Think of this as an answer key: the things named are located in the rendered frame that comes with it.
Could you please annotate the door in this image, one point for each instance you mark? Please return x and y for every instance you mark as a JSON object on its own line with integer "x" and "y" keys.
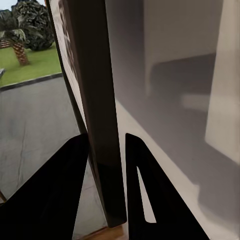
{"x": 36, "y": 113}

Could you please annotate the poster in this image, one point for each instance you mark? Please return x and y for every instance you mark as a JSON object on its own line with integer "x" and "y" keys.
{"x": 80, "y": 30}

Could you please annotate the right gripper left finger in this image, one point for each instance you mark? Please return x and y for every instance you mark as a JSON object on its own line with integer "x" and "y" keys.
{"x": 45, "y": 207}

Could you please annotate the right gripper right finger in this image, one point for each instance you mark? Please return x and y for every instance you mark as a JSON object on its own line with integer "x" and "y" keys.
{"x": 174, "y": 220}

